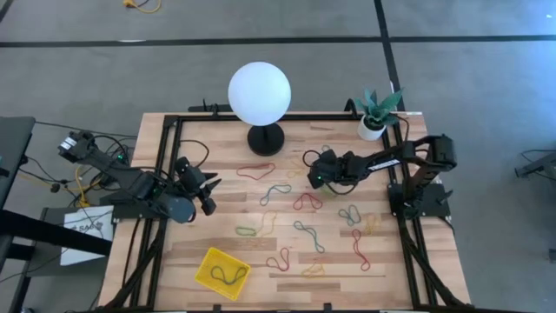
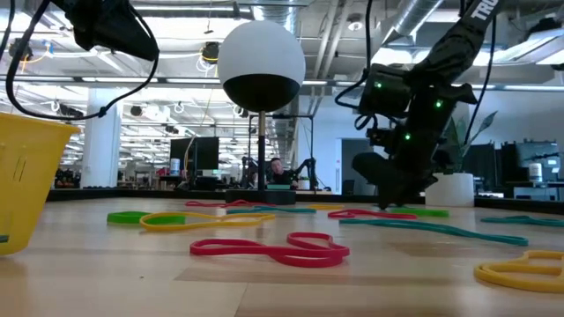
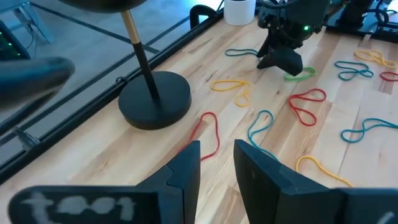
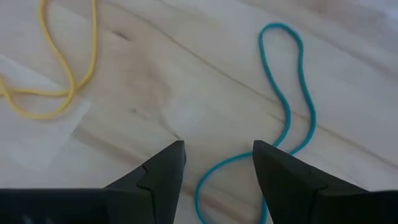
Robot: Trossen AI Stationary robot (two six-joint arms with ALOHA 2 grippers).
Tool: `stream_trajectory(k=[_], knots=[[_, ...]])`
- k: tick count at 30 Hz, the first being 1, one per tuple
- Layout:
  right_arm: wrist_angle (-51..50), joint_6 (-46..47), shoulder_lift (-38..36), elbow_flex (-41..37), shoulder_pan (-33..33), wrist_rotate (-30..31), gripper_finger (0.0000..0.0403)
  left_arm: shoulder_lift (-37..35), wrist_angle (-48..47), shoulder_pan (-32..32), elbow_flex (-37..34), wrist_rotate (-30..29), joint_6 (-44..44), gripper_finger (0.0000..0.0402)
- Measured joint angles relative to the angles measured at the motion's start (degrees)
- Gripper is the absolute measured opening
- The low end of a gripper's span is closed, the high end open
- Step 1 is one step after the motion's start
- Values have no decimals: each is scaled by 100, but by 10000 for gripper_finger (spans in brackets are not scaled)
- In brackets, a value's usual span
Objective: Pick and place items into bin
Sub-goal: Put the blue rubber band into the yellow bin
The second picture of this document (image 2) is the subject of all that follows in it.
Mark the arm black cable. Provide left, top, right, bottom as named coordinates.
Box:
left=0, top=0, right=160, bottom=122
left=333, top=0, right=497, bottom=133

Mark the long yellow rubber band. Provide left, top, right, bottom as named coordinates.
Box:
left=139, top=211, right=277, bottom=233

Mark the green rubber band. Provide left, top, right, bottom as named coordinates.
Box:
left=390, top=206, right=450, bottom=218
left=107, top=210, right=187, bottom=225

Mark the grey desk monitor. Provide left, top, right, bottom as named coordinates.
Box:
left=515, top=140, right=562, bottom=171

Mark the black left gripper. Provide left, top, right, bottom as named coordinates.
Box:
left=50, top=0, right=160, bottom=62

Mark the black computer monitor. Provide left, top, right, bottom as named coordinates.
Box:
left=169, top=136, right=220, bottom=177

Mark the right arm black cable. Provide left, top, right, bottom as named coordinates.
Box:
left=333, top=0, right=497, bottom=133

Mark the person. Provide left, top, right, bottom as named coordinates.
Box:
left=266, top=157, right=301, bottom=189

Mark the white globe lamp black base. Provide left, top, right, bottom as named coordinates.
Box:
left=217, top=19, right=307, bottom=206

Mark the white pillar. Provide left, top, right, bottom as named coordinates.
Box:
left=80, top=87, right=123, bottom=189

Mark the yellow plastic bin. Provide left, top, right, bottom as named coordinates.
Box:
left=0, top=112, right=82, bottom=256

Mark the long teal rubber band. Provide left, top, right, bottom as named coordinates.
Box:
left=338, top=218, right=530, bottom=247

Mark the silver ventilation duct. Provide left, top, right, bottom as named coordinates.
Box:
left=382, top=0, right=444, bottom=45

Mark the large red rubber band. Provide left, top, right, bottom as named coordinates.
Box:
left=189, top=232, right=352, bottom=269

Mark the ceiling cable reel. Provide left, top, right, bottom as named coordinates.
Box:
left=7, top=37, right=34, bottom=63
left=201, top=41, right=221, bottom=65

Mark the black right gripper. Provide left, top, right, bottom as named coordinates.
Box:
left=352, top=140, right=446, bottom=210

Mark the green plant in white pot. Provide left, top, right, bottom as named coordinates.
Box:
left=424, top=109, right=499, bottom=208

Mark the black metal stand frame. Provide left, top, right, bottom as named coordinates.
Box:
left=248, top=113, right=315, bottom=191

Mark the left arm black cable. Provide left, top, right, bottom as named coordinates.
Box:
left=0, top=0, right=160, bottom=122

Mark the black aluminium table frame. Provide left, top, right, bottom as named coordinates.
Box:
left=46, top=188, right=564, bottom=217

